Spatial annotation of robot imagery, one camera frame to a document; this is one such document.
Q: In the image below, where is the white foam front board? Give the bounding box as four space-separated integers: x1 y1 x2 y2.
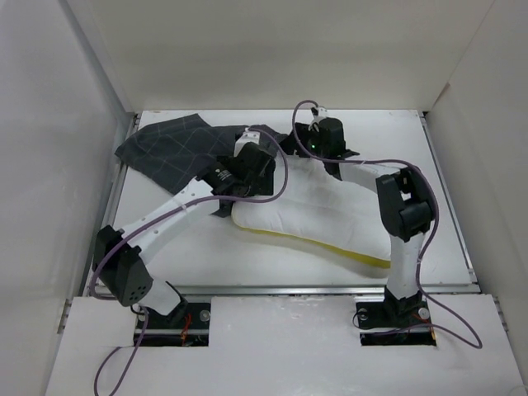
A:
47 295 525 395

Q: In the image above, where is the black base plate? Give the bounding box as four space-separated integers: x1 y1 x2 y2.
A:
139 301 211 347
353 300 436 347

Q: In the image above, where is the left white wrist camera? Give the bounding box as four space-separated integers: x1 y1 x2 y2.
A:
233 128 260 157

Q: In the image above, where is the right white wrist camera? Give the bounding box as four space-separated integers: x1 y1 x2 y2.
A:
310 106 329 124

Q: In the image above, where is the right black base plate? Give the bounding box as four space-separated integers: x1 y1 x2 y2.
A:
353 300 436 347

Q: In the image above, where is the dark grey checked pillowcase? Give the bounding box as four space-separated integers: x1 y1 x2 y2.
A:
115 114 288 218

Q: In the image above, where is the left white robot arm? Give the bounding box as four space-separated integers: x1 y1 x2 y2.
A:
92 143 276 328

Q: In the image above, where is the white pillow yellow edge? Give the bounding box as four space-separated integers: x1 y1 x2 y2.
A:
231 157 390 269

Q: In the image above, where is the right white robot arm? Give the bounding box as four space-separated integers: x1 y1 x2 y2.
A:
283 115 437 330

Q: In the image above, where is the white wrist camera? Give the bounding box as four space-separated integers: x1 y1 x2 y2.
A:
310 106 329 124
233 128 260 157

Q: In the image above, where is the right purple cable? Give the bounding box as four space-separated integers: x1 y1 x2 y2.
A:
291 100 483 350

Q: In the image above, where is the purple cable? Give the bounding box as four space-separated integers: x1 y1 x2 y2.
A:
291 100 483 350
88 127 290 396

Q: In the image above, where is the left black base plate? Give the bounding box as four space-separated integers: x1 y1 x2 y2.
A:
139 301 211 347

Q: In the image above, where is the aluminium front rail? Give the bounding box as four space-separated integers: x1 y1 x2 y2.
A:
176 283 481 296

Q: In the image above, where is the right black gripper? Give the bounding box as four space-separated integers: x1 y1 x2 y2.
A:
277 122 328 159

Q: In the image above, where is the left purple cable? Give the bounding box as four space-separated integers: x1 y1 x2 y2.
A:
88 127 290 396

